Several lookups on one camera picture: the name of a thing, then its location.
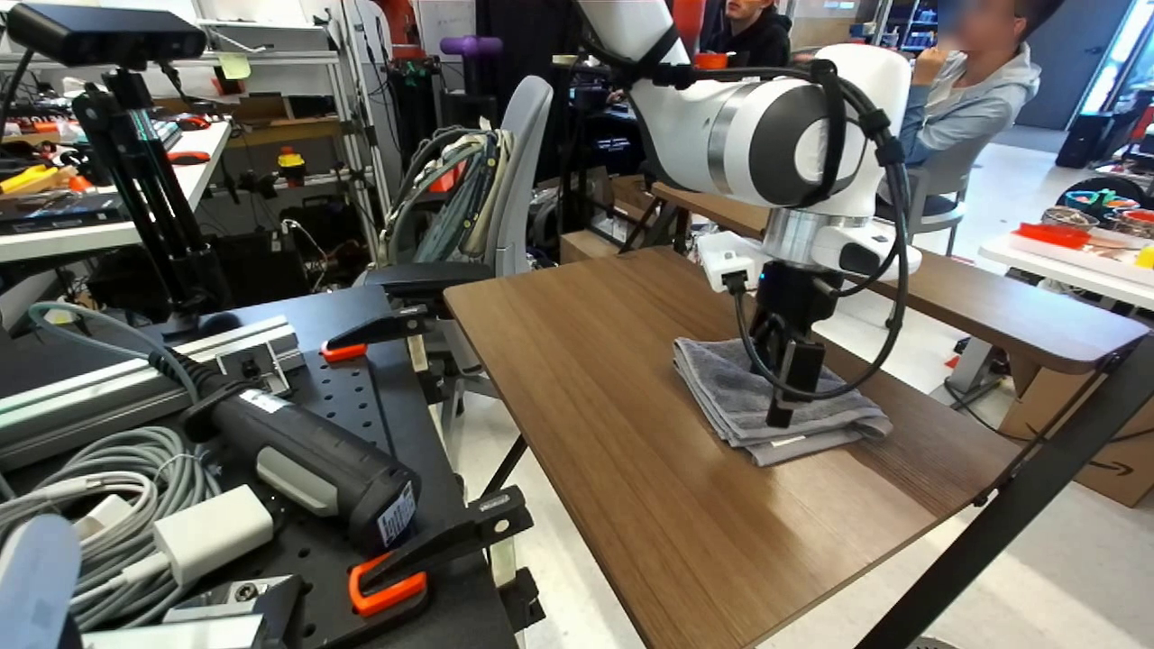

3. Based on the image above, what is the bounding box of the grey rolling chair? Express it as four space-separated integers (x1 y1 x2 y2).
904 159 975 264

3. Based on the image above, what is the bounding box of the black desk frame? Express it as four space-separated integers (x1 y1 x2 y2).
854 336 1154 649

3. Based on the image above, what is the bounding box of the black camera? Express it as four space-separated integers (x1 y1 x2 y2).
4 0 210 67

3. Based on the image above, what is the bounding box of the red flat object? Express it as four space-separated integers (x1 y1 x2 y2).
1013 221 1096 251

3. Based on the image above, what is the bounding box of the grey towel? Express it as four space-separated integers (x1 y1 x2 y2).
668 336 893 470

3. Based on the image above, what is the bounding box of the white side table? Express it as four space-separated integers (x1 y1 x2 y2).
979 228 1154 316

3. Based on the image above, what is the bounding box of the black clamp large orange grip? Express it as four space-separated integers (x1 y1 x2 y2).
343 484 539 624

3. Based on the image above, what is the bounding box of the grey office chair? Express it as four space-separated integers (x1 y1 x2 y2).
373 71 559 286

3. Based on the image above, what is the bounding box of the white cluttered workbench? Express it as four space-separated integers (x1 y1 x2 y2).
0 115 233 266

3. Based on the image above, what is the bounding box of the black clamp small orange grip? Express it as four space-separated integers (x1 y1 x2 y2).
317 298 441 373

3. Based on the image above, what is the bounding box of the aluminium rail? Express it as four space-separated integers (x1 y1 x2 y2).
0 314 303 477

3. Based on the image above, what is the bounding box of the cable bundle on chair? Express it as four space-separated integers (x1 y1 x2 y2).
375 123 516 272

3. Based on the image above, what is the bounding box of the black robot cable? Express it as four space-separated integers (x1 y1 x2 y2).
733 59 917 409

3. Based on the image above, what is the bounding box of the black silver flat device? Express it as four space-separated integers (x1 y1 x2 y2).
82 572 308 649

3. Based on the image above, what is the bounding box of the grey cable bundle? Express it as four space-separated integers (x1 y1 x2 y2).
0 423 227 635

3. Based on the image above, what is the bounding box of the purple object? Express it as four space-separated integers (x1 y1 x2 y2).
438 32 509 60

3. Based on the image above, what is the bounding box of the black tripod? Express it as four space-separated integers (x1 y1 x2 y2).
69 66 233 316

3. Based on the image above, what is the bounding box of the wooden desk shelf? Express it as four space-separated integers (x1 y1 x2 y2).
648 177 1154 376

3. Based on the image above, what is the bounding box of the yellow tool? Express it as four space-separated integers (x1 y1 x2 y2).
0 163 82 202

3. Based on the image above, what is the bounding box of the person in black top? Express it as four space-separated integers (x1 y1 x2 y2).
718 0 798 67

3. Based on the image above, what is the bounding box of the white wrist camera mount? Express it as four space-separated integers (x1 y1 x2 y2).
694 225 927 298

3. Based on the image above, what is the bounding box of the cardboard box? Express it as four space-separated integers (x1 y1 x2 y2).
999 353 1154 511

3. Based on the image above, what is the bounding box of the black perforated board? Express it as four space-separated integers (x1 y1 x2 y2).
194 282 549 649

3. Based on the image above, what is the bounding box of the blue white rounded object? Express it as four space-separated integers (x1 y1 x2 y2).
0 511 87 649

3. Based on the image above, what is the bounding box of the seated person grey hoodie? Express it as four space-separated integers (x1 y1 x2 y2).
898 0 1046 202

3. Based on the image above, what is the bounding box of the thick grey cable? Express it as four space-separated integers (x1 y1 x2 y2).
25 298 207 409

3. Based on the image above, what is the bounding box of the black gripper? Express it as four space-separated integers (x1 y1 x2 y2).
754 257 840 433

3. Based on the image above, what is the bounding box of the black grey handheld device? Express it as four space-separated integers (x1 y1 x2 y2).
210 387 427 559

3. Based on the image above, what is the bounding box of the white power adapter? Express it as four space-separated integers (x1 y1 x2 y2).
153 484 281 589

